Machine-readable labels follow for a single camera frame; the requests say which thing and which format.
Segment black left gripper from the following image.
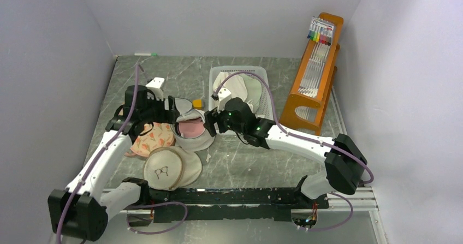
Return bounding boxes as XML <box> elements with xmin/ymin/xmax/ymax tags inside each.
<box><xmin>140</xmin><ymin>92</ymin><xmax>180</xmax><ymax>124</ymax></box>

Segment white mesh laundry bag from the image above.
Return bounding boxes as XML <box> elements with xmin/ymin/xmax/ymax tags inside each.
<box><xmin>170</xmin><ymin>98</ymin><xmax>214</xmax><ymax>152</ymax></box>

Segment pink bra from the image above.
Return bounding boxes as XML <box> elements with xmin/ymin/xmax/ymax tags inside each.
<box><xmin>178</xmin><ymin>118</ymin><xmax>205</xmax><ymax>139</ymax></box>

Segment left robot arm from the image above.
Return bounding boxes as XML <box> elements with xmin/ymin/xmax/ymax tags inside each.
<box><xmin>48</xmin><ymin>85</ymin><xmax>180</xmax><ymax>243</ymax></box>

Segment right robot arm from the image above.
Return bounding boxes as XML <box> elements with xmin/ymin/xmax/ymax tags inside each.
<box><xmin>204</xmin><ymin>98</ymin><xmax>367</xmax><ymax>208</ymax></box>

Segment tulip pattern mesh bag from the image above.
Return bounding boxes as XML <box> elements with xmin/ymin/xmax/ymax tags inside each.
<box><xmin>124</xmin><ymin>122</ymin><xmax>175</xmax><ymax>158</ymax></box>

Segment beige round bag with glasses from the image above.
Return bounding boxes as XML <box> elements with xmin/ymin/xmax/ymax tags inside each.
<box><xmin>143</xmin><ymin>146</ymin><xmax>202</xmax><ymax>191</ymax></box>

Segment yellow grey block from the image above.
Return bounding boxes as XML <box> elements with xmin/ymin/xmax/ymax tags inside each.
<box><xmin>192</xmin><ymin>99</ymin><xmax>204</xmax><ymax>109</ymax></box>

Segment white cloth in basket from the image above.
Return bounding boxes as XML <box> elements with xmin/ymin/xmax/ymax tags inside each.
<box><xmin>223</xmin><ymin>74</ymin><xmax>262</xmax><ymax>113</ymax></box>

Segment white green marker pen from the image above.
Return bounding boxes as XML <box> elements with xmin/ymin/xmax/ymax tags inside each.
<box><xmin>134</xmin><ymin>52</ymin><xmax>158</xmax><ymax>57</ymax></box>

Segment white plastic basket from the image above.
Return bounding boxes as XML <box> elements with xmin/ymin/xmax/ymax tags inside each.
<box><xmin>208</xmin><ymin>66</ymin><xmax>275</xmax><ymax>138</ymax></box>

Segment orange wooden rack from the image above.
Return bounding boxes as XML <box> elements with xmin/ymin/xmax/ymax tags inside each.
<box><xmin>280</xmin><ymin>13</ymin><xmax>344</xmax><ymax>135</ymax></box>

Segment clear pen packs on rack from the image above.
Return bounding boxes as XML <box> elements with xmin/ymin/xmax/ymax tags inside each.
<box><xmin>298</xmin><ymin>43</ymin><xmax>330</xmax><ymax>98</ymax></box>

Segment colour marker pen pack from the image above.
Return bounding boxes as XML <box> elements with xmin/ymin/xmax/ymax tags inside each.
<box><xmin>307</xmin><ymin>17</ymin><xmax>335</xmax><ymax>46</ymax></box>

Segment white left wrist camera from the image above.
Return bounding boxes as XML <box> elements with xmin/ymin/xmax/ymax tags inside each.
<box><xmin>146</xmin><ymin>77</ymin><xmax>165</xmax><ymax>100</ymax></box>

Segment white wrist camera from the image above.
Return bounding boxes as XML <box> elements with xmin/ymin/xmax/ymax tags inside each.
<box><xmin>146</xmin><ymin>77</ymin><xmax>165</xmax><ymax>100</ymax></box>
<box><xmin>217</xmin><ymin>88</ymin><xmax>232</xmax><ymax>112</ymax></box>

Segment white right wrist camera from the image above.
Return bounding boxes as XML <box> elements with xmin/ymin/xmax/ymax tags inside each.
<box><xmin>217</xmin><ymin>88</ymin><xmax>232</xmax><ymax>112</ymax></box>

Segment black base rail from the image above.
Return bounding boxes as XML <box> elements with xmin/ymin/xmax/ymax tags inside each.
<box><xmin>133</xmin><ymin>187</ymin><xmax>329</xmax><ymax>223</ymax></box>

